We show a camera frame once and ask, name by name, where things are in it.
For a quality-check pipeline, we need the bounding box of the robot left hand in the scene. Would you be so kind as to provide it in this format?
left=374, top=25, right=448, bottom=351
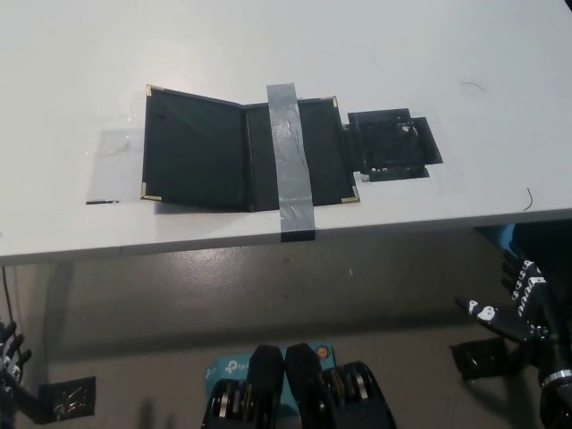
left=0, top=319, right=35, bottom=397

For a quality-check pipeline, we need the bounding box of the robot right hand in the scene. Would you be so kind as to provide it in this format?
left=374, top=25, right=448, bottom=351
left=454, top=249, right=572, bottom=382

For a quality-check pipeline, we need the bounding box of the black diary with gold corners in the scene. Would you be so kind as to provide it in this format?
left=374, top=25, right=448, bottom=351
left=140, top=83, right=362, bottom=214

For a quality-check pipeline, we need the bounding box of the black tape patch on desk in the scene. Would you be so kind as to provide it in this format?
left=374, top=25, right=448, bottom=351
left=342, top=106, right=444, bottom=183

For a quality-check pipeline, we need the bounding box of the grey table leg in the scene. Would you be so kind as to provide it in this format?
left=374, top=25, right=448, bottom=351
left=45, top=263, right=76, bottom=381

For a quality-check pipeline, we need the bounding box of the blue plastic object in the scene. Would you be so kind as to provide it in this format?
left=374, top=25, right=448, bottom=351
left=490, top=225, right=519, bottom=257

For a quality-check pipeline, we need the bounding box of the clear plastic film sheet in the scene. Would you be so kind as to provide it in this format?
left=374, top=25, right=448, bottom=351
left=84, top=114, right=149, bottom=206

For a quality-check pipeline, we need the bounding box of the teal tp-link box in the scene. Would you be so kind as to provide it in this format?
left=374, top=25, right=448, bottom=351
left=204, top=343, right=336, bottom=410

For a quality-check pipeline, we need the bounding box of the thin black cable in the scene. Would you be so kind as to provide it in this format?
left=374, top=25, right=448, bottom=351
left=0, top=266, right=14, bottom=323

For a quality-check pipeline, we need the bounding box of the grey duct tape strip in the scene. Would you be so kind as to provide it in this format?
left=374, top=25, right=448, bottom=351
left=266, top=83, right=319, bottom=245

